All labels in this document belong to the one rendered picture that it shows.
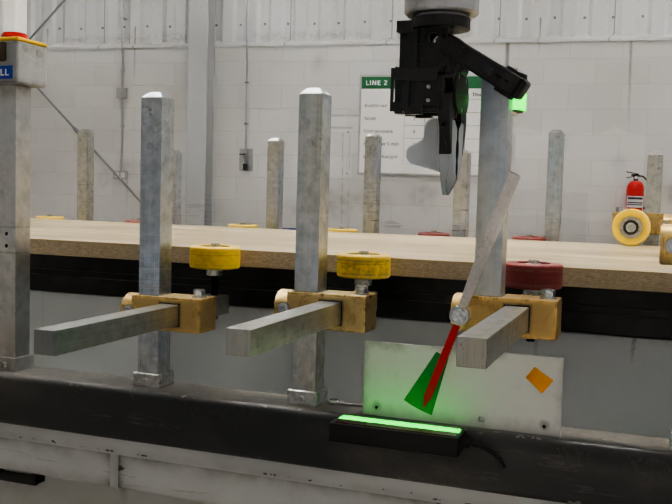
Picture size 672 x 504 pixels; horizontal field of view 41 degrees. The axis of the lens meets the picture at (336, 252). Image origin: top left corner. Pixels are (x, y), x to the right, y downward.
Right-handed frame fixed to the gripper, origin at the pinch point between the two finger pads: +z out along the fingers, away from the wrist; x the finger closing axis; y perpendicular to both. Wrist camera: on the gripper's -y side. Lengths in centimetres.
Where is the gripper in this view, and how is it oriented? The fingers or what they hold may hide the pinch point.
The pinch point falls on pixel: (451, 184)
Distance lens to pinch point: 109.7
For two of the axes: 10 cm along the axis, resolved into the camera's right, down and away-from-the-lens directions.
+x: -3.5, 0.5, -9.4
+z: -0.3, 10.0, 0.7
